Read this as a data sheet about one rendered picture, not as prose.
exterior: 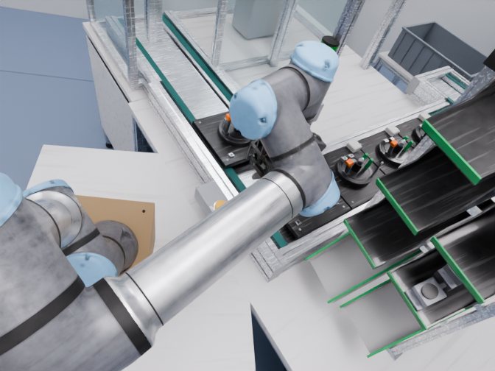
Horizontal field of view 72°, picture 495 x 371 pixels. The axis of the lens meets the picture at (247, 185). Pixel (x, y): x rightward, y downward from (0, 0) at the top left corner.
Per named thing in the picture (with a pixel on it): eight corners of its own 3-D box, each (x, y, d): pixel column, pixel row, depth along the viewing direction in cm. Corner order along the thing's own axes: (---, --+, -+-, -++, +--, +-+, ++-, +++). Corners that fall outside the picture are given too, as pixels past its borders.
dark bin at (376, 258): (373, 270, 78) (377, 261, 71) (342, 222, 84) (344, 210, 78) (482, 216, 78) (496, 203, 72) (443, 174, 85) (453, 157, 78)
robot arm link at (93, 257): (90, 294, 82) (70, 323, 68) (57, 247, 79) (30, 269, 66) (135, 268, 82) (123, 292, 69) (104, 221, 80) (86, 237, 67)
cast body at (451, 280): (447, 291, 73) (458, 285, 67) (433, 274, 75) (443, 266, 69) (480, 273, 74) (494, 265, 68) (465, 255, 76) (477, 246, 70)
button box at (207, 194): (225, 247, 105) (228, 238, 101) (194, 196, 114) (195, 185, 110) (244, 238, 109) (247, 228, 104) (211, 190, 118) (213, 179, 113)
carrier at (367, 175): (350, 211, 118) (367, 190, 108) (307, 163, 128) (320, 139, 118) (392, 188, 129) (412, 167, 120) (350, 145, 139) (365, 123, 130)
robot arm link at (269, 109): (285, 157, 46) (328, 124, 52) (246, 81, 44) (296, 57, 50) (251, 167, 53) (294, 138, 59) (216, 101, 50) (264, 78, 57)
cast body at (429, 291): (414, 312, 73) (423, 308, 67) (401, 293, 75) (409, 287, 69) (449, 295, 73) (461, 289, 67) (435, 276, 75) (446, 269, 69)
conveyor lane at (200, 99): (273, 261, 110) (282, 246, 103) (162, 99, 146) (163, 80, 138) (335, 227, 124) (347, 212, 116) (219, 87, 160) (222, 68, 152)
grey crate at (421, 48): (448, 104, 239) (471, 77, 221) (385, 54, 266) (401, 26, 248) (478, 93, 259) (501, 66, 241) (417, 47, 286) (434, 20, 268)
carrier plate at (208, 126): (224, 169, 118) (225, 165, 116) (191, 124, 128) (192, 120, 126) (278, 149, 129) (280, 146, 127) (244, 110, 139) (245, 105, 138)
